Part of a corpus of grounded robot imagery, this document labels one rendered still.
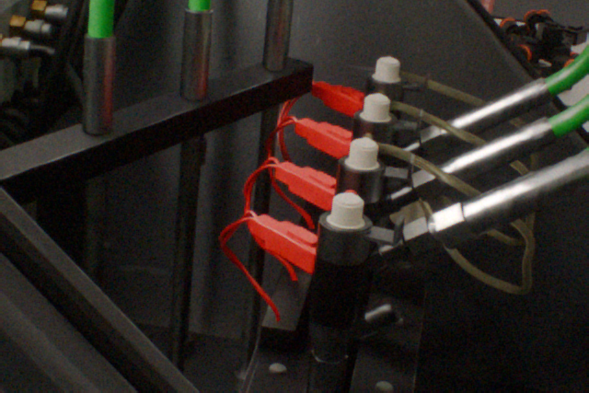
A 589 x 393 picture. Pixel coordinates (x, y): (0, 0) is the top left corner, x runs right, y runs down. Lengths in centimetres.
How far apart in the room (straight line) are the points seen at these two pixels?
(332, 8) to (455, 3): 9
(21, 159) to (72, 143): 4
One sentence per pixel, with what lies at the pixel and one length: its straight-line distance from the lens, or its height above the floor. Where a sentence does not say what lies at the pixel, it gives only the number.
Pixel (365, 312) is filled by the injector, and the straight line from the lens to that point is 66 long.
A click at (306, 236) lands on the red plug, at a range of 66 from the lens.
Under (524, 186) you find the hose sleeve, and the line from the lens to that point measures 62.
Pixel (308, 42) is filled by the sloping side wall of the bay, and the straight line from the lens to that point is 93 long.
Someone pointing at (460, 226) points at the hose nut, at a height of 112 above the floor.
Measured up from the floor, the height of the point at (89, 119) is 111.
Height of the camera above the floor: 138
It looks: 24 degrees down
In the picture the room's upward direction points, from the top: 6 degrees clockwise
